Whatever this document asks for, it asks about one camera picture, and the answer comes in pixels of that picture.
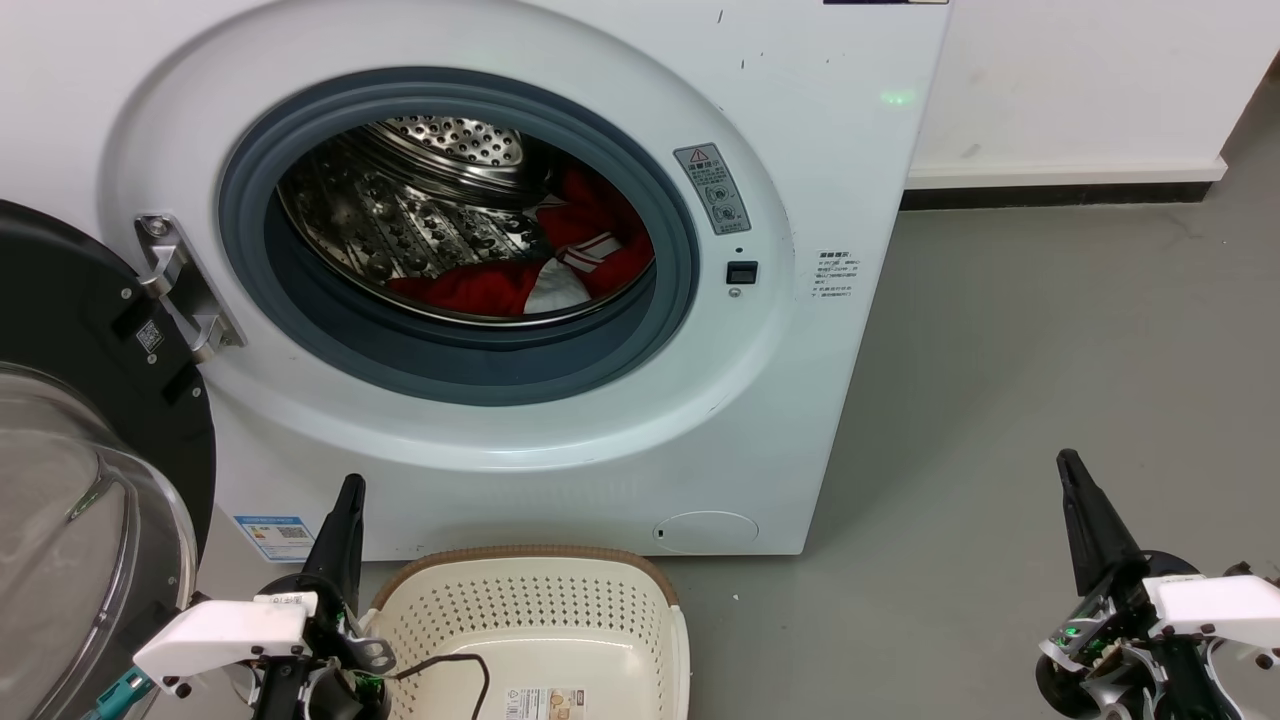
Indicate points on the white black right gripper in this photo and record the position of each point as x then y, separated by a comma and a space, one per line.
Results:
1210, 610

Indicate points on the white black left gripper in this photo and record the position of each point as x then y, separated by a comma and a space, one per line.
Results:
225, 638

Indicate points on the red basketball jersey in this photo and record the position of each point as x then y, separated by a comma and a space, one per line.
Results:
480, 290

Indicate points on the cream perforated laundry basket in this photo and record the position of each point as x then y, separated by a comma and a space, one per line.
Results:
560, 610

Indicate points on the paper product label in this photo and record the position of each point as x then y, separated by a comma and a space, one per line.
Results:
545, 704

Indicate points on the metal washing machine door hinge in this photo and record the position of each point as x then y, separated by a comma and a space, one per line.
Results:
180, 280

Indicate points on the stainless steel washing machine drum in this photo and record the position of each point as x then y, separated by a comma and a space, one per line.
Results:
400, 230

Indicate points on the washing machine glass door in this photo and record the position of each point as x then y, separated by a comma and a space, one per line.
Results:
90, 330

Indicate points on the blue energy label sticker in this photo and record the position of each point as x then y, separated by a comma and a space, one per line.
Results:
275, 538

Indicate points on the grey rubber door gasket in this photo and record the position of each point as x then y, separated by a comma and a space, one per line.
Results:
450, 370

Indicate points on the QR code door sticker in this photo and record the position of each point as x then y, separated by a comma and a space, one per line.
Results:
150, 336

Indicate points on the white front-load washing machine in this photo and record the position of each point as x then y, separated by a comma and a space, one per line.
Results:
800, 400

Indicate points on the black baseboard strip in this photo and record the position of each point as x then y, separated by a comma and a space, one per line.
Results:
1050, 196

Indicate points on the round white filter cover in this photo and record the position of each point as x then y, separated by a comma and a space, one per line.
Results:
706, 532

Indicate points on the small printed text sticker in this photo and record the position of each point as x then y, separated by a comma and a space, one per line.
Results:
835, 276

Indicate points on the black door latch socket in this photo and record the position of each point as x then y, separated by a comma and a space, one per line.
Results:
742, 273

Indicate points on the grey warning label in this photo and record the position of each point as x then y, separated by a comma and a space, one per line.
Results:
713, 190

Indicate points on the teal left camera plug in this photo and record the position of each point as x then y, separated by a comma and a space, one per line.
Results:
122, 693

